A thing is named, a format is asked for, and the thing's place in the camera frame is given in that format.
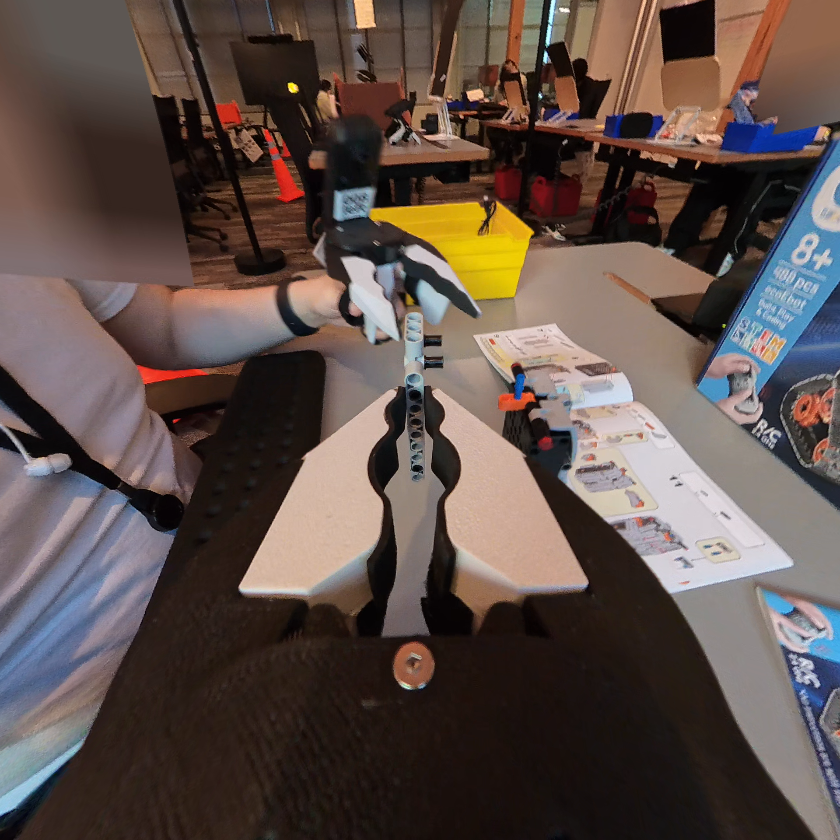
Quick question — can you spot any toy robot kit box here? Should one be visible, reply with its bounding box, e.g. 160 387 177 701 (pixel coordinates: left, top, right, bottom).
696 131 840 511

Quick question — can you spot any black grey robot block assembly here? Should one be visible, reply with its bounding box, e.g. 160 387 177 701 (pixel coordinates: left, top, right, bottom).
497 363 581 490

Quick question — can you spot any person in white shirt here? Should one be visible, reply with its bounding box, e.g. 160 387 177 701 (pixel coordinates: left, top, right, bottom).
0 274 206 809

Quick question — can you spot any black monitor screen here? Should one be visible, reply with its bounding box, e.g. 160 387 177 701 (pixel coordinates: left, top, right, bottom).
229 39 322 110

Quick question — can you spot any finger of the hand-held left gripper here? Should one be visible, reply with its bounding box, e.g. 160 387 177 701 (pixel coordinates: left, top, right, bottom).
398 241 484 327
340 256 403 345

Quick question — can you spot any person's left forearm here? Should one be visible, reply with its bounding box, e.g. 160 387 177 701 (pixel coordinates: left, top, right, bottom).
118 279 296 373

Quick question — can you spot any red chair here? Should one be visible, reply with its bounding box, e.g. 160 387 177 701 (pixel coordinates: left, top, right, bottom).
333 72 412 123

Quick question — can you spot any orange chair seat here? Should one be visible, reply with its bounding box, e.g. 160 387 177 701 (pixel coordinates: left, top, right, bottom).
136 365 212 389

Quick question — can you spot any grey panel beam assembly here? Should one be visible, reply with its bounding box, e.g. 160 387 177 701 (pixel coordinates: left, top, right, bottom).
402 311 445 483

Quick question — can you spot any grey desk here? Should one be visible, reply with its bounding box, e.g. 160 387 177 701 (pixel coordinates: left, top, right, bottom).
295 241 840 840

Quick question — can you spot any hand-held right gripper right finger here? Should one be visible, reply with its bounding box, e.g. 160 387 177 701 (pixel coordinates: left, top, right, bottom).
425 387 590 614

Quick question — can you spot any person's left hand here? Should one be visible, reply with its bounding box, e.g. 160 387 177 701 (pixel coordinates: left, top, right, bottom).
289 271 365 330

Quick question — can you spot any orange traffic cone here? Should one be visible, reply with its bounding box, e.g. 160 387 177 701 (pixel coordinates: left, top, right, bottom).
262 128 307 204

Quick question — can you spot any blue plastic bin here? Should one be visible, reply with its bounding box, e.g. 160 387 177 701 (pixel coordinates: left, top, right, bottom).
720 120 832 156
602 113 665 140

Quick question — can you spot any black pole floor stand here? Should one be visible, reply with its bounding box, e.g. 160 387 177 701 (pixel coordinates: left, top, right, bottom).
172 0 287 277

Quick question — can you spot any blue closed booklet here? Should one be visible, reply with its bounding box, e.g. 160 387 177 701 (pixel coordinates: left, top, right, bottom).
756 586 840 829

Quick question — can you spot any black office chair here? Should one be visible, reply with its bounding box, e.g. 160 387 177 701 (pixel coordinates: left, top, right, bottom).
152 95 238 254

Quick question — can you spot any yellow plastic bin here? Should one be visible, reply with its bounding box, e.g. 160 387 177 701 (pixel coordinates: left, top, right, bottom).
369 201 534 306

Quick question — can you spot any white earbud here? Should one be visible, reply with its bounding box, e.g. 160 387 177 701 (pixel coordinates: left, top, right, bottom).
0 423 73 477

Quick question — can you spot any black wristband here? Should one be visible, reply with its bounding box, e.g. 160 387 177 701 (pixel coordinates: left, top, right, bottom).
276 277 320 338

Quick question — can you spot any long background wooden desk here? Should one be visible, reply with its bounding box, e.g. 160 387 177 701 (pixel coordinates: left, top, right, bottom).
479 118 829 265

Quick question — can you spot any open instruction booklet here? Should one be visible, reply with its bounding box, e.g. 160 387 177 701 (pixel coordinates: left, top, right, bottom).
472 322 795 595

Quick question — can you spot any black box device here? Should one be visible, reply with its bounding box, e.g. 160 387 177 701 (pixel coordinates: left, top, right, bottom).
651 271 734 343

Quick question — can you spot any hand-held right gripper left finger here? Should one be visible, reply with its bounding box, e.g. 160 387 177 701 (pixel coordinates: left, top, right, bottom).
238 387 412 621

